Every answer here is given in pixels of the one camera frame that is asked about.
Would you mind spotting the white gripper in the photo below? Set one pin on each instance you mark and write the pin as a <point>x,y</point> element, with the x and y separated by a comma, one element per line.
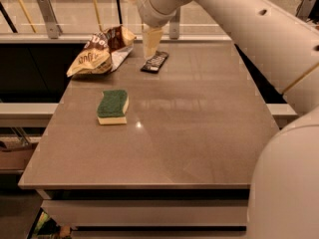
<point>149,8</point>

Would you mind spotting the middle metal railing bracket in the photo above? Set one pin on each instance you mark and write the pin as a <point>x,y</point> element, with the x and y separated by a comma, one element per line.
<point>174,25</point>

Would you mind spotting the brown chip bag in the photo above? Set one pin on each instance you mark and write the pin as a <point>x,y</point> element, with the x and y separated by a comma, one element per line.
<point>104,52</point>

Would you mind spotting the black candy bar wrapper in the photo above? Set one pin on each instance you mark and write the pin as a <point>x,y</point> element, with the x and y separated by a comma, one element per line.
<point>154,64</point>

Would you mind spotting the glass railing panel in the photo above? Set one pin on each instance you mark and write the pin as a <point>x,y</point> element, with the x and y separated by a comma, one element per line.
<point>84,16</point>

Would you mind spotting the metal railing bracket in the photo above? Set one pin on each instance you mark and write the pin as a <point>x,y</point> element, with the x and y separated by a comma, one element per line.
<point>174,25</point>
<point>304,9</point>
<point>52,27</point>

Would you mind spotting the green and yellow sponge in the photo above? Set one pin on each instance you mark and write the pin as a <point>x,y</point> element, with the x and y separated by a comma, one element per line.
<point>113,107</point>

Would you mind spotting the left metal railing bracket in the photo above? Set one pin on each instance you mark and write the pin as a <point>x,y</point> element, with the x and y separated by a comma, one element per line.
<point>52,27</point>

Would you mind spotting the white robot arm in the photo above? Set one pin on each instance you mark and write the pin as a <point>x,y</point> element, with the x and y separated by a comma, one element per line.
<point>283,200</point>

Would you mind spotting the right metal railing bracket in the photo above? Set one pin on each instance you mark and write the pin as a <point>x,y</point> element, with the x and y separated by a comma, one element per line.
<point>304,9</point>

